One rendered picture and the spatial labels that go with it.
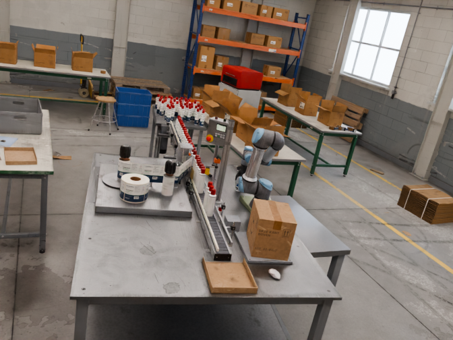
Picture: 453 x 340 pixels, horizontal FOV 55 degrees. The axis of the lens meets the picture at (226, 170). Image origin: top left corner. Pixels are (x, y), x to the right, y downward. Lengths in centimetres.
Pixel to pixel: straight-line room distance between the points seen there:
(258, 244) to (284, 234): 17
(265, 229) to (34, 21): 849
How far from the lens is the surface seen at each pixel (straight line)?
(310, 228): 341
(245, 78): 871
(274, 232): 272
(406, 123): 923
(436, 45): 905
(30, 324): 348
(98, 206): 308
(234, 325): 325
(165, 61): 1089
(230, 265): 269
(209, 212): 308
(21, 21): 1047
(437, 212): 668
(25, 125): 464
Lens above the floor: 226
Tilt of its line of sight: 20 degrees down
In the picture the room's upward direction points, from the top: 11 degrees clockwise
